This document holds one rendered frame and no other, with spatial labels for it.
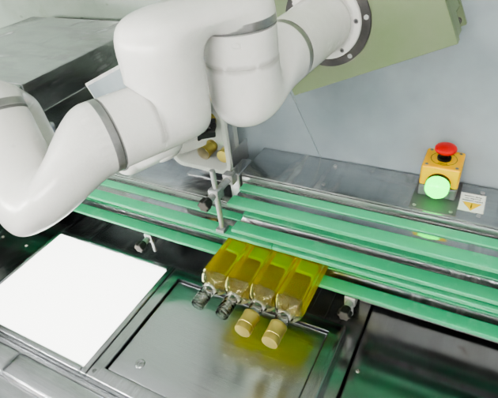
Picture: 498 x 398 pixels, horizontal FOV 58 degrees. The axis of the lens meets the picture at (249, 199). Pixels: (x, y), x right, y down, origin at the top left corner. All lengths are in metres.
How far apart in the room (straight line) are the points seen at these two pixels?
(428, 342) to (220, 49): 0.80
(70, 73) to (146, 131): 1.27
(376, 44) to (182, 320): 0.73
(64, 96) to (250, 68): 1.25
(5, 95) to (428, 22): 0.59
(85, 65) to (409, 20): 1.28
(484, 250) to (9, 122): 0.76
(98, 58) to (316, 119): 1.05
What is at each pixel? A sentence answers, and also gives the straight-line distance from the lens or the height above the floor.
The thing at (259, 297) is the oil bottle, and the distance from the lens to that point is 0.92.
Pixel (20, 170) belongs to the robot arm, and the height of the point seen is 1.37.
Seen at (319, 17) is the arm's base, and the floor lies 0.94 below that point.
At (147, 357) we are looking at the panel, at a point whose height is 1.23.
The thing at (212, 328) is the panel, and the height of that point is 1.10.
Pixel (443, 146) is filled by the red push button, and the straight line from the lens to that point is 0.92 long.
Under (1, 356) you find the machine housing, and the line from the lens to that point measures 1.23.
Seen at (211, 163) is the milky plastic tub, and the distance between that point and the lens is 1.13.
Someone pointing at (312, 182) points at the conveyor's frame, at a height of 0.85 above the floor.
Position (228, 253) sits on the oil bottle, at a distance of 1.01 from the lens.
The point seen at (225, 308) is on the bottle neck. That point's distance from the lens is 0.92.
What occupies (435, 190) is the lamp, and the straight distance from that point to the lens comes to 0.91.
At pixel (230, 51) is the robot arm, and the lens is 0.55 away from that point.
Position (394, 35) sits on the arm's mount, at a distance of 0.80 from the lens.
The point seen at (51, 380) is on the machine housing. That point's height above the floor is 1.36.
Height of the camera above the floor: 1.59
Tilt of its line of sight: 43 degrees down
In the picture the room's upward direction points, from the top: 141 degrees counter-clockwise
